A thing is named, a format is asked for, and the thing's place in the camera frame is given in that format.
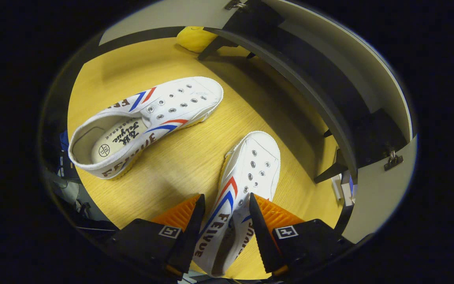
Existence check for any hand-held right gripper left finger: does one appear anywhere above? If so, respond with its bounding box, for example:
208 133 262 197
107 193 207 281

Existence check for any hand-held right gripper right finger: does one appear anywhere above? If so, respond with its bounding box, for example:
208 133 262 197
249 192 355 278

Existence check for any white canvas shoe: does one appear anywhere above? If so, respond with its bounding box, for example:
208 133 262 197
68 76 224 180
192 131 281 277

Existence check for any white shoe cabinet door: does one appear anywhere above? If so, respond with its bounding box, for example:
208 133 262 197
99 0 249 46
341 134 419 244

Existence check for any white shoe cabinet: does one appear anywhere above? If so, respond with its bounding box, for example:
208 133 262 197
197 0 415 186

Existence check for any blue cover book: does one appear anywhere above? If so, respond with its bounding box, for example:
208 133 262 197
340 170 357 206

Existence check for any yellow soft object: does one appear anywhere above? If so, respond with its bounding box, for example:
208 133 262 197
177 26 219 54

